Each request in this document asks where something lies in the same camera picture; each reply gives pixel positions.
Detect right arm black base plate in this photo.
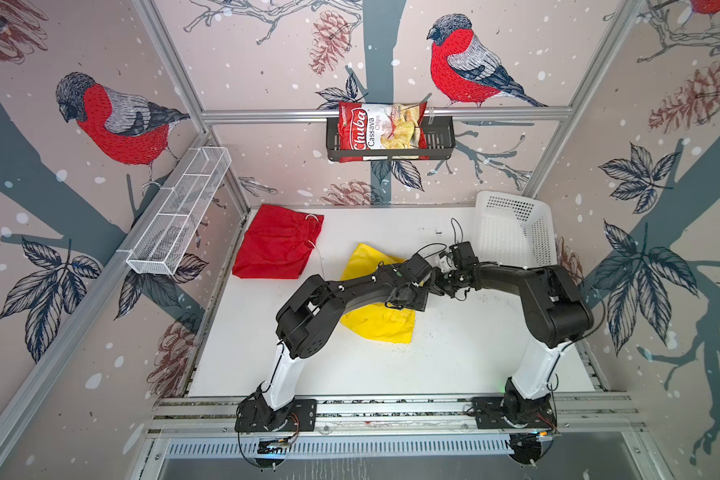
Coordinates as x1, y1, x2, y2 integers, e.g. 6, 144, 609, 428
467, 394, 557, 430

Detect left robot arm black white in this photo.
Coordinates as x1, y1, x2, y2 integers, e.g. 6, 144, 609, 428
234, 254, 434, 433

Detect white plastic basket tray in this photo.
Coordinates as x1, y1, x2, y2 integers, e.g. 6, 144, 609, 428
470, 191, 558, 269

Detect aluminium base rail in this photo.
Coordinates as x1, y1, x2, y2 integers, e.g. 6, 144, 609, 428
145, 391, 646, 438

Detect horizontal aluminium frame bar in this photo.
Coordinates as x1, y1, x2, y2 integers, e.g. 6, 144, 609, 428
201, 106, 573, 125

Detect red shorts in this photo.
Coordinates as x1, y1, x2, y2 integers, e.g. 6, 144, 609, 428
232, 205, 324, 280

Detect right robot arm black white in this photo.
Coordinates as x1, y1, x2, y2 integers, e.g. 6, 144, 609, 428
428, 242, 594, 428

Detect white mesh wall shelf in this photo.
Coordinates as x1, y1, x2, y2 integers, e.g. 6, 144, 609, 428
126, 146, 231, 275

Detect red cassava chips bag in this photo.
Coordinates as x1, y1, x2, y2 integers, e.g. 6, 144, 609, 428
338, 102, 427, 153

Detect black wire wall basket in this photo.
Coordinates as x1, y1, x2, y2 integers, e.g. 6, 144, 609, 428
325, 117, 456, 163

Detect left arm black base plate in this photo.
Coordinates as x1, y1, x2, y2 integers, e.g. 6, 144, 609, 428
234, 396, 317, 433

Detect yellow shorts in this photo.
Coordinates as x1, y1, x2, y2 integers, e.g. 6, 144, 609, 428
340, 243, 415, 344

